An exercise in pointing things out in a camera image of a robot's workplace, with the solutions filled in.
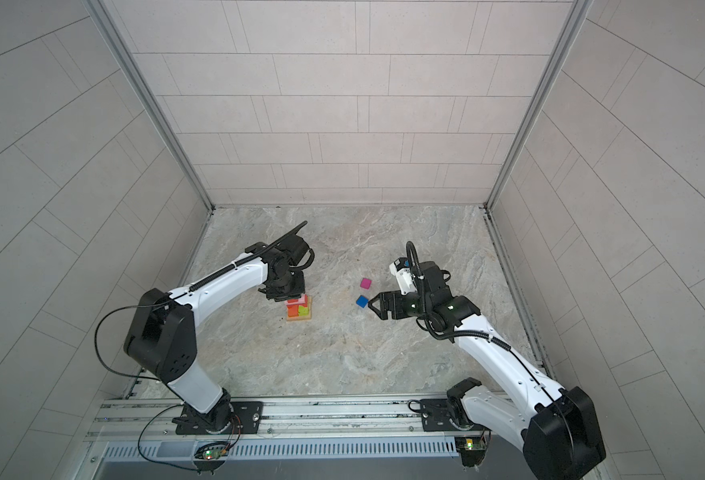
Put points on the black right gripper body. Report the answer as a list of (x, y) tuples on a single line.
[(404, 306)]

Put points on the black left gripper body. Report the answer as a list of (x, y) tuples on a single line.
[(292, 286)]

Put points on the pink wood block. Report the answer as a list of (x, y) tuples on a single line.
[(298, 304)]

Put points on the natural wood plank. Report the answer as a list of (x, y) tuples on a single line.
[(298, 318)]

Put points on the blue wood cube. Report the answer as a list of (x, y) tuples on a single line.
[(362, 301)]

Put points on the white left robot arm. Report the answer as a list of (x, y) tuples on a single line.
[(163, 336)]

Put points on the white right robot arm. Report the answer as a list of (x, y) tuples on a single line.
[(556, 429)]

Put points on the right circuit board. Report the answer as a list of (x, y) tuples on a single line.
[(464, 445)]

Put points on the circuit board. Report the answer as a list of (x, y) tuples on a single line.
[(464, 445), (212, 451)]

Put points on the left circuit board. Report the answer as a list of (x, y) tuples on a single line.
[(212, 451)]

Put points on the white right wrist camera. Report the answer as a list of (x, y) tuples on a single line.
[(400, 269)]

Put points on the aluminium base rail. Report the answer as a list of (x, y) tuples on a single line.
[(284, 428)]

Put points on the aluminium corner post left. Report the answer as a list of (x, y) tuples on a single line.
[(107, 28)]

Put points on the aluminium corner post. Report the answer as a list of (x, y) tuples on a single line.
[(107, 28), (573, 22)]

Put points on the aluminium corner post right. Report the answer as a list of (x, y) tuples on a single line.
[(573, 22)]

